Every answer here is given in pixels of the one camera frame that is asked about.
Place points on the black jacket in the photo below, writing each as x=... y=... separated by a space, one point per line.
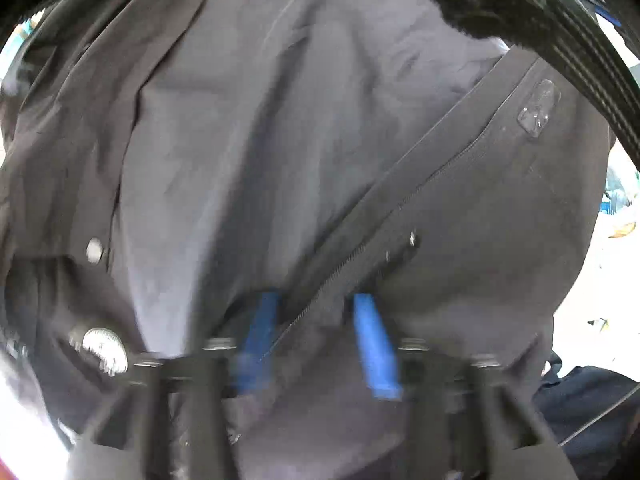
x=169 y=160

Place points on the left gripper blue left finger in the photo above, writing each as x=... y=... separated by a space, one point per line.
x=252 y=362

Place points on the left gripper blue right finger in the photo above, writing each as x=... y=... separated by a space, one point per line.
x=377 y=353

